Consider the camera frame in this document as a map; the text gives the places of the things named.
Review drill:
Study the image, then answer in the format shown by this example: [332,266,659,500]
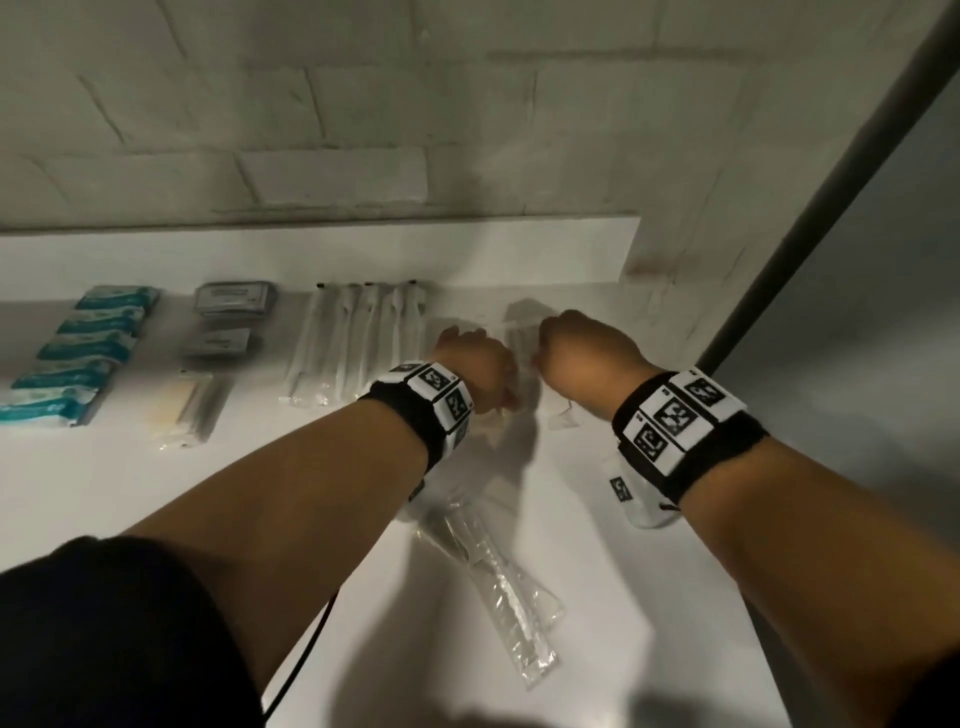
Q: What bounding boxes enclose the person's left hand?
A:
[431,326,524,416]

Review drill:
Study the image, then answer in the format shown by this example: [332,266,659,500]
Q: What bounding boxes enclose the person's right hand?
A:
[530,309,667,423]

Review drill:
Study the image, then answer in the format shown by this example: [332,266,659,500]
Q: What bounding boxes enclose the white sachets stack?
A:
[193,281,277,316]

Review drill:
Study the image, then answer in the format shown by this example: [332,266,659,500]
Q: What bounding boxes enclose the thin pile of sachets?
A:
[183,327,253,360]

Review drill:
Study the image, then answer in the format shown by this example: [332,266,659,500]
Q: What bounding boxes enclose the stack of beige soaps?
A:
[153,372,235,450]

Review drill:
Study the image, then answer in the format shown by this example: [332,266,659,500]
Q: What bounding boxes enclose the teal wet wipe packets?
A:
[0,284,162,429]

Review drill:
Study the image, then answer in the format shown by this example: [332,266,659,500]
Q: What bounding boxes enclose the person's right forearm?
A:
[678,436,960,721]

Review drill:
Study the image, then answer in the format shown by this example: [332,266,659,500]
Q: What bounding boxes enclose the white table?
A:
[0,217,796,728]

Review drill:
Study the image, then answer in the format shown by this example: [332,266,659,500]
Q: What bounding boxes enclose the dark door frame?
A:
[695,0,960,376]

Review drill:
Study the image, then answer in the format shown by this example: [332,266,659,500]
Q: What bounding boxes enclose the black cable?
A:
[260,590,340,720]

